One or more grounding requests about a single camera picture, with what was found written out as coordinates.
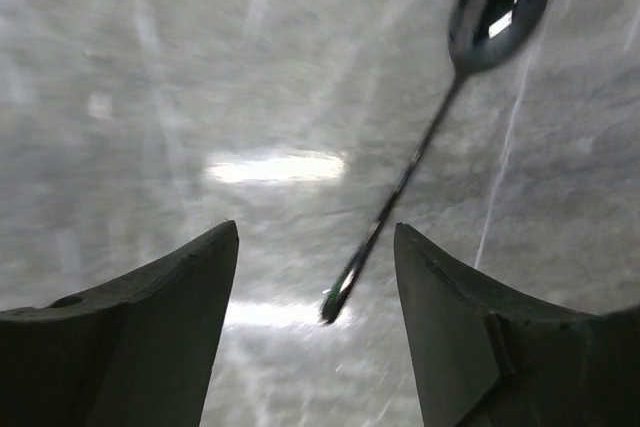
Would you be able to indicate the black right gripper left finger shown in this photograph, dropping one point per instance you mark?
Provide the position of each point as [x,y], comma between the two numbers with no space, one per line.
[137,350]

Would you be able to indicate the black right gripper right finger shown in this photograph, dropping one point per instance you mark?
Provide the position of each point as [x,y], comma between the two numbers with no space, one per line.
[485,354]

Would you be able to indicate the black spoon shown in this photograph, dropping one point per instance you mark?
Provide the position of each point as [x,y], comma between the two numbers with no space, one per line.
[482,35]

